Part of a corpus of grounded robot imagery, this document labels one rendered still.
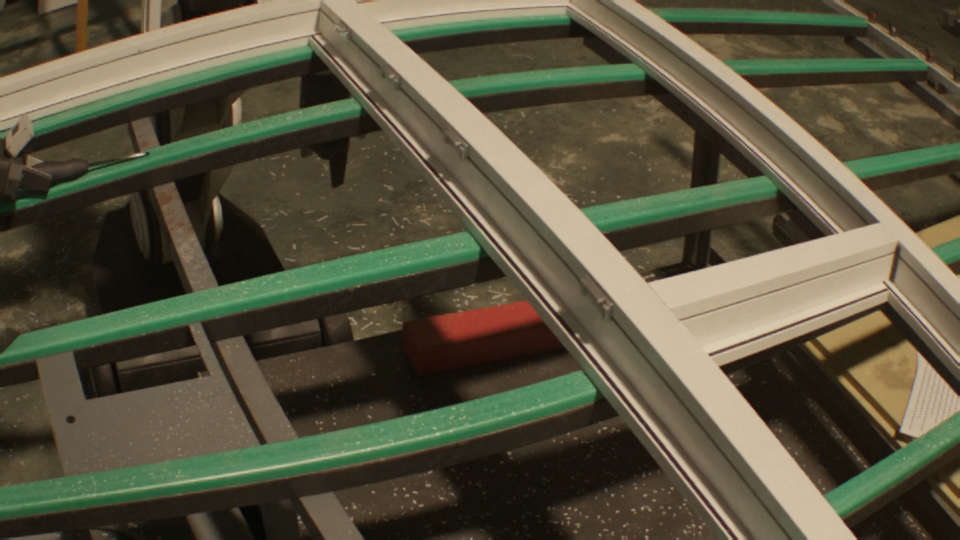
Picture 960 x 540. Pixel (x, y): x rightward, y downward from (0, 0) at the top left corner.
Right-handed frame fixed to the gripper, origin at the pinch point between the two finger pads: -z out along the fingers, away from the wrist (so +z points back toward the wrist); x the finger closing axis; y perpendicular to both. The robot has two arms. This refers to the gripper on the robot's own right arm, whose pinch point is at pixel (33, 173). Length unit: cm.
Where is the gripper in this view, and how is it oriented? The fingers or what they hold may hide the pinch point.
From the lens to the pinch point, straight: 147.4
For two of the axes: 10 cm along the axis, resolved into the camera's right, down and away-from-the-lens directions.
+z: -7.9, -1.8, -5.8
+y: -4.3, 8.4, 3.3
